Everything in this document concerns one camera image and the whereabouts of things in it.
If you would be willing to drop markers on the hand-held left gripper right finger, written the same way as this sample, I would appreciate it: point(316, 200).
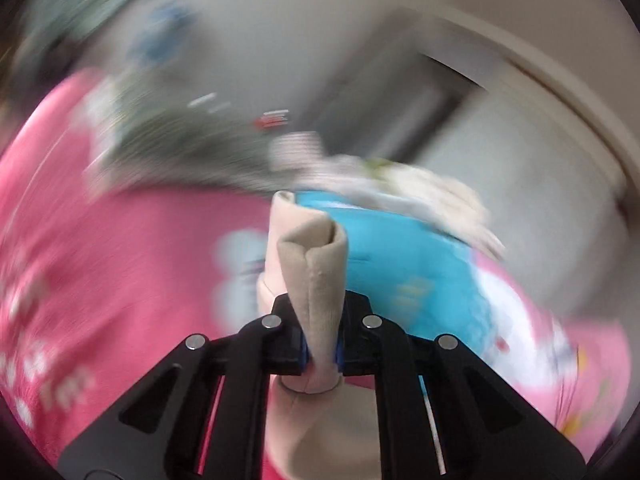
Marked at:
point(352, 355)

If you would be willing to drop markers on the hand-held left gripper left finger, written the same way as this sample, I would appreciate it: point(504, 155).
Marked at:
point(287, 355)

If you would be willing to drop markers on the beige zip jacket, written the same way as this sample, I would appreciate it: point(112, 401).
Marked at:
point(317, 285)

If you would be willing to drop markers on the blue printed quilt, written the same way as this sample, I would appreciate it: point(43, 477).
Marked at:
point(400, 260)

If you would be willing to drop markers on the pink fleece blanket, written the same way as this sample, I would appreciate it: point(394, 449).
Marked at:
point(125, 285)

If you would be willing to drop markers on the white fluffy cloth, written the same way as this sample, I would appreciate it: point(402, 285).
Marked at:
point(425, 190)

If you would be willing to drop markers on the grey green bundle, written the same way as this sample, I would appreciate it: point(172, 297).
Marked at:
point(175, 150)

